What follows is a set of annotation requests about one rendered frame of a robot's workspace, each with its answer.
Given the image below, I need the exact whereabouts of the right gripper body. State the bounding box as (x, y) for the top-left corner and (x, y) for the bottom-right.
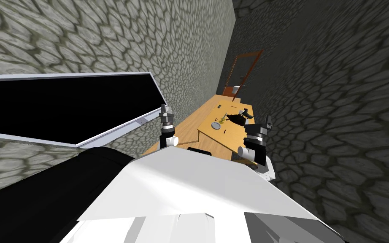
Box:
(245, 123), (270, 137)

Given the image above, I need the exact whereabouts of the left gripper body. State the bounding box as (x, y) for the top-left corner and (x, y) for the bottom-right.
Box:
(159, 113), (175, 126)

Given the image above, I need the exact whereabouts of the light wooden table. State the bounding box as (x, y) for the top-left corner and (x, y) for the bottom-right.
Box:
(142, 94), (260, 166)

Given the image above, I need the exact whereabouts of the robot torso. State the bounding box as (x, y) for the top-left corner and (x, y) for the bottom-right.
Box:
(59, 146), (348, 243)

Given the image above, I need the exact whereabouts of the brown wooden frame furniture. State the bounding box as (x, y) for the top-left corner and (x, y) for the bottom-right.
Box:
(222, 49), (265, 100)

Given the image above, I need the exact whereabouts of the black window with white frame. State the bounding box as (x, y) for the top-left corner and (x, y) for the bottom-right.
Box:
(0, 72), (168, 149)

